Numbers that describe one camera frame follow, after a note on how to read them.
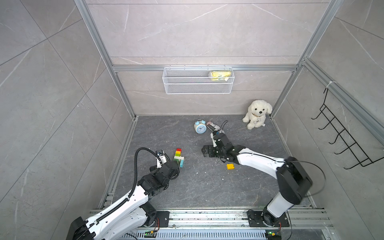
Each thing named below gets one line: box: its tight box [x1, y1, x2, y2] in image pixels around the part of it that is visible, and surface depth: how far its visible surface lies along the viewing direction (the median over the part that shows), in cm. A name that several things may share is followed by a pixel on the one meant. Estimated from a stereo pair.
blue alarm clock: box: [194, 118, 207, 134], surface depth 106 cm
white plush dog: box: [242, 99, 273, 130], surface depth 103 cm
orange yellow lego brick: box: [226, 163, 235, 170], surface depth 92 cm
